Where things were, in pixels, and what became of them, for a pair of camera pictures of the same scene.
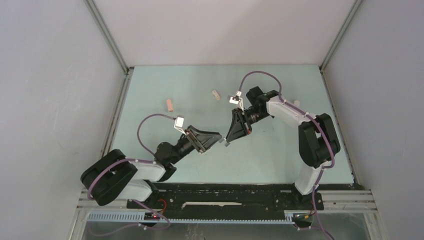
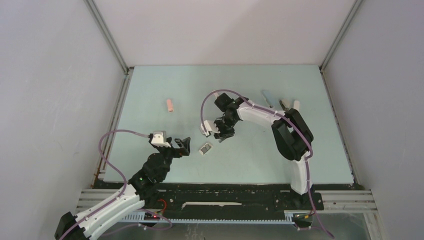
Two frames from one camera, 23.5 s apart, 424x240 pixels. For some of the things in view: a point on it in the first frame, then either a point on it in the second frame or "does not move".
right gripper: (240, 125) → (223, 134)
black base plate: (229, 197) does not move
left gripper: (207, 139) → (183, 145)
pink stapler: (170, 105) does not move
